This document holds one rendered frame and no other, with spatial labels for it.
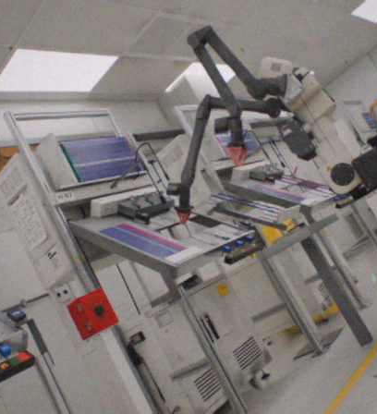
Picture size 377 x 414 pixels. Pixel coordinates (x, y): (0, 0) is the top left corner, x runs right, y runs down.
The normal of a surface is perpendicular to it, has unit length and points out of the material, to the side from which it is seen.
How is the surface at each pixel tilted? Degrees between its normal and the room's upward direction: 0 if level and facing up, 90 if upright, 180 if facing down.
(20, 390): 90
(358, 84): 90
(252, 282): 90
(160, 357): 90
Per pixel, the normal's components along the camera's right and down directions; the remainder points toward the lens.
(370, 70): -0.60, 0.18
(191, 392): 0.64, -0.48
